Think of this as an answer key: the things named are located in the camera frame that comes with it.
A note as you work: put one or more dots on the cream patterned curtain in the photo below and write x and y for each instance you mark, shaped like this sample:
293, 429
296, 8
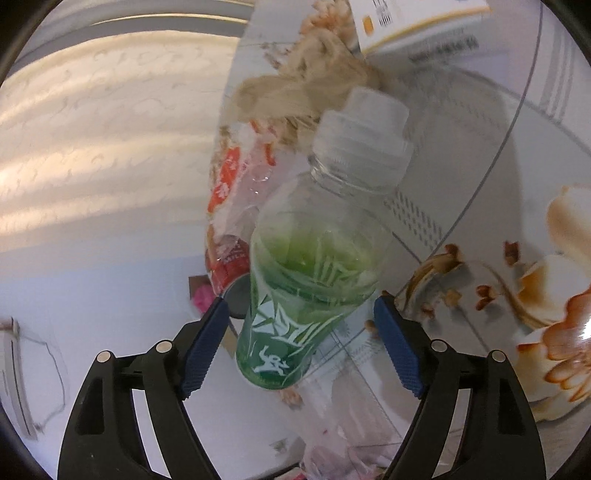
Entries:
115, 138

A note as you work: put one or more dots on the red printed drink can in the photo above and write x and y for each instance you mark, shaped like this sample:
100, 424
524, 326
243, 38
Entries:
226, 267

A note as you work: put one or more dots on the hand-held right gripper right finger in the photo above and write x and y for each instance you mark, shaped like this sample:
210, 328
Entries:
399, 346

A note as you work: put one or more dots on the white orange carton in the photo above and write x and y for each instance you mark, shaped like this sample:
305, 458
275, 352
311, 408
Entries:
415, 18

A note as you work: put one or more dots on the green label plastic bottle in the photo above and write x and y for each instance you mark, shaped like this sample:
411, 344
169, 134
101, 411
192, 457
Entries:
300, 300

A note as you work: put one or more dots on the clear red printed plastic bag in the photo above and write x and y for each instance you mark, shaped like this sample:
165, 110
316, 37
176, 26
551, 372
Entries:
228, 175

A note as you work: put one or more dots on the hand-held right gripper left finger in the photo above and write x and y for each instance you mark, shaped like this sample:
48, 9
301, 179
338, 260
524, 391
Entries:
205, 346

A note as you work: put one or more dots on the floral tablecloth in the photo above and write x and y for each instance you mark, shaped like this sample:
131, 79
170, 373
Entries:
461, 138

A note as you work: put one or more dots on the pink bath loofah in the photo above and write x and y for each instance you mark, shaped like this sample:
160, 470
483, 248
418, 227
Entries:
201, 300

